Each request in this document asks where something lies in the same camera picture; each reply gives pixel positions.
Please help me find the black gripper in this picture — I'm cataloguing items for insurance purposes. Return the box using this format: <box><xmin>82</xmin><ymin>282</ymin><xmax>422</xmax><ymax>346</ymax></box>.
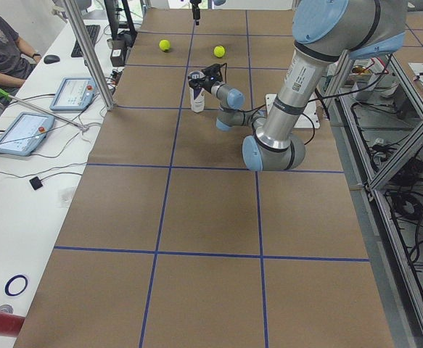
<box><xmin>189</xmin><ymin>76</ymin><xmax>219</xmax><ymax>94</ymax></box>
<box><xmin>189</xmin><ymin>0</ymin><xmax>201</xmax><ymax>25</ymax></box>

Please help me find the white blue tennis ball can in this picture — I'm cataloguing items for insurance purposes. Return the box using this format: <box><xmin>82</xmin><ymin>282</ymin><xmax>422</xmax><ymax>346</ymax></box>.
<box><xmin>188</xmin><ymin>70</ymin><xmax>205</xmax><ymax>113</ymax></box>

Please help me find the tennis ball with black logo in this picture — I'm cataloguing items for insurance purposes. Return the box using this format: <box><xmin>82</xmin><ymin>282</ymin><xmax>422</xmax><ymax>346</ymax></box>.
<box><xmin>213</xmin><ymin>45</ymin><xmax>226</xmax><ymax>58</ymax></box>

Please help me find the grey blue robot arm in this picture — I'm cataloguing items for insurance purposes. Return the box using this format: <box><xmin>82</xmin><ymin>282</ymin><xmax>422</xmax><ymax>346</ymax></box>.
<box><xmin>189</xmin><ymin>0</ymin><xmax>226</xmax><ymax>25</ymax></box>
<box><xmin>189</xmin><ymin>1</ymin><xmax>407</xmax><ymax>171</ymax></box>

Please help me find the yellow tennis ball near edge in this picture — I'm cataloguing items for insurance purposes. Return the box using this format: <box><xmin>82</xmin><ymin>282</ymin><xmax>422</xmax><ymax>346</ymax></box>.
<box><xmin>158</xmin><ymin>39</ymin><xmax>171</xmax><ymax>52</ymax></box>

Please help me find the black box with label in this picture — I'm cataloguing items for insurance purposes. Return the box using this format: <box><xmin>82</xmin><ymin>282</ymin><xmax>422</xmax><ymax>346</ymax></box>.
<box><xmin>110</xmin><ymin>40</ymin><xmax>127</xmax><ymax>67</ymax></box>

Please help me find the black computer monitor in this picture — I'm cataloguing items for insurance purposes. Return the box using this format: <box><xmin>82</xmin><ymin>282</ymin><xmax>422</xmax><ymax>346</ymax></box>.
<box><xmin>104</xmin><ymin>0</ymin><xmax>137</xmax><ymax>46</ymax></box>

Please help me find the black keyboard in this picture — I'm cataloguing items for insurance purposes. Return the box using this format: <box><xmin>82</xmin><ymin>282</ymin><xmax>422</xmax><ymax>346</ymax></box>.
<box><xmin>70</xmin><ymin>24</ymin><xmax>102</xmax><ymax>58</ymax></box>

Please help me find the blue teach pendant far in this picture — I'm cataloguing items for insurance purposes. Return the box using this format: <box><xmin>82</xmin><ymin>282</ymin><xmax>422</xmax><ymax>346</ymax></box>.
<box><xmin>50</xmin><ymin>78</ymin><xmax>96</xmax><ymax>112</ymax></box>

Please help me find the blue teach pendant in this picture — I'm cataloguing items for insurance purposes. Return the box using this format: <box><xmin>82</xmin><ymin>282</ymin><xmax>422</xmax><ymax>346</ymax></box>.
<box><xmin>50</xmin><ymin>78</ymin><xmax>96</xmax><ymax>112</ymax></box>
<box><xmin>0</xmin><ymin>112</ymin><xmax>55</xmax><ymax>157</ymax></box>

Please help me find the black computer mouse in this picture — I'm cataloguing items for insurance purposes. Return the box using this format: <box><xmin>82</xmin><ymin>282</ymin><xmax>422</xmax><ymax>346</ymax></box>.
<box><xmin>44</xmin><ymin>54</ymin><xmax>60</xmax><ymax>65</ymax></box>

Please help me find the blue teach pendant near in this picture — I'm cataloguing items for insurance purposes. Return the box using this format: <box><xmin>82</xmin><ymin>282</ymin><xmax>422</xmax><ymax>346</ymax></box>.
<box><xmin>0</xmin><ymin>112</ymin><xmax>55</xmax><ymax>157</ymax></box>

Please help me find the small black square puck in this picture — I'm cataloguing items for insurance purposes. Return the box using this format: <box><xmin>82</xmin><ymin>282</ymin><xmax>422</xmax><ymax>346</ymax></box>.
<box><xmin>29</xmin><ymin>176</ymin><xmax>43</xmax><ymax>191</ymax></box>

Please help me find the seated person in grey shirt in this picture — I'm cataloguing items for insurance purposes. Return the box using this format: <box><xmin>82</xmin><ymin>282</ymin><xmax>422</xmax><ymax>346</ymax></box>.
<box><xmin>0</xmin><ymin>16</ymin><xmax>42</xmax><ymax>95</ymax></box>

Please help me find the grey tape roll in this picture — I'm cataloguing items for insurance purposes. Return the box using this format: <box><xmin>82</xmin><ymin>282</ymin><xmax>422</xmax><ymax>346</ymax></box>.
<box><xmin>0</xmin><ymin>304</ymin><xmax>14</xmax><ymax>314</ymax></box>

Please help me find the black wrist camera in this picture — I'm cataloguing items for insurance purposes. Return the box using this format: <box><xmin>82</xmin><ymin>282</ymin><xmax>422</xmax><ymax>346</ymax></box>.
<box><xmin>201</xmin><ymin>63</ymin><xmax>223</xmax><ymax>82</ymax></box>

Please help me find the aluminium frame post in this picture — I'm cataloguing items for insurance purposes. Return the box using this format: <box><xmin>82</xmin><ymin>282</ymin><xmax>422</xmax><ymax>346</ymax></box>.
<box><xmin>62</xmin><ymin>0</ymin><xmax>115</xmax><ymax>111</ymax></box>

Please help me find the blue tape ring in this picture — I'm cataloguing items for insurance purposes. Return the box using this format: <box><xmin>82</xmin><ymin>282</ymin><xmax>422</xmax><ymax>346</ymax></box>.
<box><xmin>4</xmin><ymin>274</ymin><xmax>29</xmax><ymax>297</ymax></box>

